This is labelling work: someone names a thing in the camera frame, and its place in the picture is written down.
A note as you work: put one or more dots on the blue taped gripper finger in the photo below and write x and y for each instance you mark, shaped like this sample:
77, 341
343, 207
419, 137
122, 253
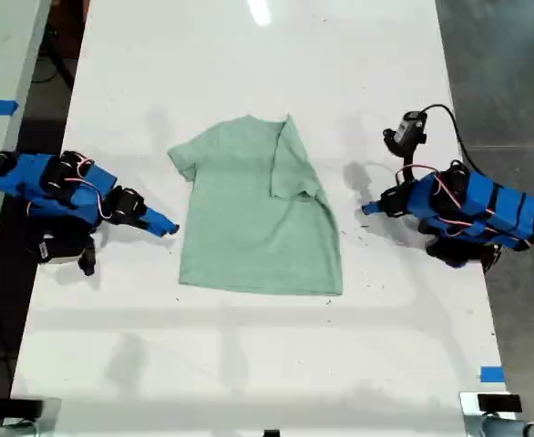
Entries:
160, 219
374, 206
158, 232
374, 212

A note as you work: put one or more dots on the pale green T-shirt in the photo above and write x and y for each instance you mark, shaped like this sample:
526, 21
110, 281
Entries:
249, 236

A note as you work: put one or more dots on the blue and black robot arm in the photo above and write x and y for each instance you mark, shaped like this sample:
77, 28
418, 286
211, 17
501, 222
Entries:
499, 205
21, 177

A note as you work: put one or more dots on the neighbouring white table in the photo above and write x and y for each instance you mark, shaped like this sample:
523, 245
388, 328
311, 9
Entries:
3, 54

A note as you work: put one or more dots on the short blue tape strip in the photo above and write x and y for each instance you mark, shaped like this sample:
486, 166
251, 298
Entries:
492, 374

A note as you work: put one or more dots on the black and grey box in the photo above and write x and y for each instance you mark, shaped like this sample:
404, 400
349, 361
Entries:
18, 409

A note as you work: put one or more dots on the small black box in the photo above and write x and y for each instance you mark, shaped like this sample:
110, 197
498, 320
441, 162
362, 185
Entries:
499, 403

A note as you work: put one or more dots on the small black clamp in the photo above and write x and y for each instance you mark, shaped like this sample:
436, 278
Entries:
271, 433

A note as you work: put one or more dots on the short black camera stalk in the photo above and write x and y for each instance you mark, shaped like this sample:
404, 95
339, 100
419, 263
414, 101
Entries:
408, 164

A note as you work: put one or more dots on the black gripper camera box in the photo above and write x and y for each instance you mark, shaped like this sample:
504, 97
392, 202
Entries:
64, 249
408, 129

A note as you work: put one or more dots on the white bracket with grey tube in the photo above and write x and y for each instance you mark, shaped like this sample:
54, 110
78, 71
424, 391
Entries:
469, 416

